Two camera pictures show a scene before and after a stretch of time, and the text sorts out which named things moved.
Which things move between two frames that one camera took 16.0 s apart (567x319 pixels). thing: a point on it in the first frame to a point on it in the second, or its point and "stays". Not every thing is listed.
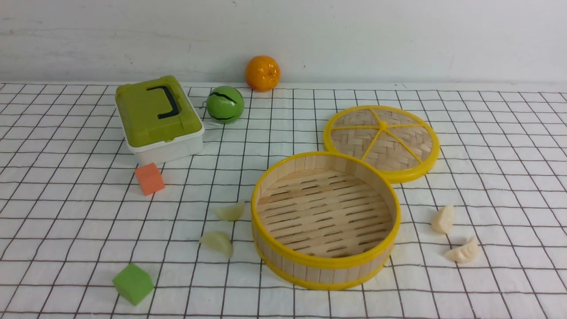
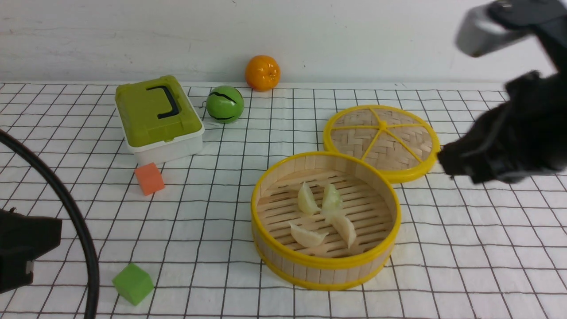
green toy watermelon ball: x=225 y=104 stays
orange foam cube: x=150 y=179 stays
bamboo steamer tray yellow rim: x=324 y=221 stays
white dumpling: x=464 y=254 to x=305 y=239
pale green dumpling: x=230 y=213 to x=332 y=201
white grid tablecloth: x=85 y=233 stays
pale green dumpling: x=219 y=241 to x=306 y=202
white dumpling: x=443 y=219 to x=344 y=226
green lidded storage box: x=161 y=122 stays
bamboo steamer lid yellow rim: x=398 y=143 stays
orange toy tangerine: x=262 y=73 stays
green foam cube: x=133 y=284 stays
